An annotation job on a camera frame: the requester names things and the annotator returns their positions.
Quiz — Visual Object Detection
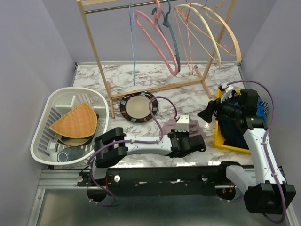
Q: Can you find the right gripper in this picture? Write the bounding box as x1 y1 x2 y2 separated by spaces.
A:
198 91 243 123

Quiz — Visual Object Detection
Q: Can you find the mauve tank top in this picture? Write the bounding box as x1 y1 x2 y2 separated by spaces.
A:
159 118 206 138

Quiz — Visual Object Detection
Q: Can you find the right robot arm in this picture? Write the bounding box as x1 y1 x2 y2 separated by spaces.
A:
198 89 296 215

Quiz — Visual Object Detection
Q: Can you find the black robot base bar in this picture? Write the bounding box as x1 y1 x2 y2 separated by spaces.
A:
77 164 236 203

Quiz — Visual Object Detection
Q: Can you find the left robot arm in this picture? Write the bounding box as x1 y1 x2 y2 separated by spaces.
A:
88 127 206 186

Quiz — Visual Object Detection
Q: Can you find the wooden curved hanger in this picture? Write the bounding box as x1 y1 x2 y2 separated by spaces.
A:
202 0 242 64

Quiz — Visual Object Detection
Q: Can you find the teal plastic hanger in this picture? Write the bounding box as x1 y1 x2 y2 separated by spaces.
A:
151 0 181 76

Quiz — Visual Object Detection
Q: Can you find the cream plastic hanger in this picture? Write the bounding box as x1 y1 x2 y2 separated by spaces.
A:
175 4 222 68

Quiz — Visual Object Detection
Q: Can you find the pink plastic hanger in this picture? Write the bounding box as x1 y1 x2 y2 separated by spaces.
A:
134 0 180 76

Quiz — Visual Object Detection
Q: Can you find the thin pink hanger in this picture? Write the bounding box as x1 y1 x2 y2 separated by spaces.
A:
174 1 194 75

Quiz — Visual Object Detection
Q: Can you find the dark navy garment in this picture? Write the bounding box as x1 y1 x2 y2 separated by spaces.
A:
218 90 249 150

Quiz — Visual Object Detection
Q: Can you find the yellow plastic bin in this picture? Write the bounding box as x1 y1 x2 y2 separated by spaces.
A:
214 89 252 155

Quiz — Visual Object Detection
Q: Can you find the blue garment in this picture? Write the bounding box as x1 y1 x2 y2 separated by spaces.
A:
256 96 269 121

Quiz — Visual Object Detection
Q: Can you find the striped black white garment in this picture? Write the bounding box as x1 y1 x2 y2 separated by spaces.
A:
260 101 269 115

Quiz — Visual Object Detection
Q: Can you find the dark rimmed ceramic plate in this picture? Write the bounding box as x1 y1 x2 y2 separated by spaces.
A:
119 91 154 123

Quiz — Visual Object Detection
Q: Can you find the wooden clothes rack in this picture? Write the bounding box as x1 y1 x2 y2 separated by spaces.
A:
76 0 238 119

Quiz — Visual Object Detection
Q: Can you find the woven wicker fan tray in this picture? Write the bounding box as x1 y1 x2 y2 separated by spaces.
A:
50 102 97 138

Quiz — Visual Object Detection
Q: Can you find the small cup in rack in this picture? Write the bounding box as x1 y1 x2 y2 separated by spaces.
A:
57 147 84 162

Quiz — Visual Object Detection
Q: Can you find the white plastic dish rack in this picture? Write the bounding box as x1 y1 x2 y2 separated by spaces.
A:
31 87 109 169

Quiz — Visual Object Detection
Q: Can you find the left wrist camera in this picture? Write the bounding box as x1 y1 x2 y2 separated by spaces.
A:
175 114 190 132

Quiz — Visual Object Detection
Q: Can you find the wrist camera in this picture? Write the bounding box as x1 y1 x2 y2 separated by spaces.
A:
218 83 234 103
175 114 190 132

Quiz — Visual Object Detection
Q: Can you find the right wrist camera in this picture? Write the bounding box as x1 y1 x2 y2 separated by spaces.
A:
218 83 234 103

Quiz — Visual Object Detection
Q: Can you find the light blue wire hanger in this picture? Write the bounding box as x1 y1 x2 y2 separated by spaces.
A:
129 3 137 85

